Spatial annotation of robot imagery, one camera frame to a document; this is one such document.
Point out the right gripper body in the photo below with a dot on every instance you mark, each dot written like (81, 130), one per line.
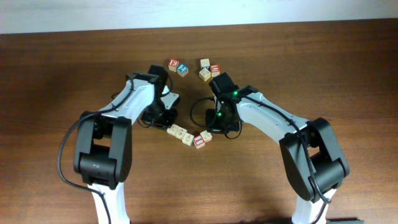
(221, 122)

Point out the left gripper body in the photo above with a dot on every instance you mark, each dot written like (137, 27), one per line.
(157, 114)

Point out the red number 1 block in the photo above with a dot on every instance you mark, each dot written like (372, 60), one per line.
(198, 141)

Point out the blue number 2 block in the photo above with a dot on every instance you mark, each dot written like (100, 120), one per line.
(182, 70)

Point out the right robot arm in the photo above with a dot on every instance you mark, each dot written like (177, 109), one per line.
(313, 158)

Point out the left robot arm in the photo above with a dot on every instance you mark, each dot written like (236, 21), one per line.
(103, 151)

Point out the cream picture block middle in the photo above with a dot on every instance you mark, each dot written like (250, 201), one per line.
(204, 74)

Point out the cream picture block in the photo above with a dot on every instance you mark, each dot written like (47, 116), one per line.
(204, 74)
(205, 63)

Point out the red letter U block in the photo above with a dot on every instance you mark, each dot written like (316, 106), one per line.
(215, 70)

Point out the red number 3 block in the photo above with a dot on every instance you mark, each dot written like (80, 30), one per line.
(173, 64)

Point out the cream picture block top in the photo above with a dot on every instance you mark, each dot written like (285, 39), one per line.
(205, 63)

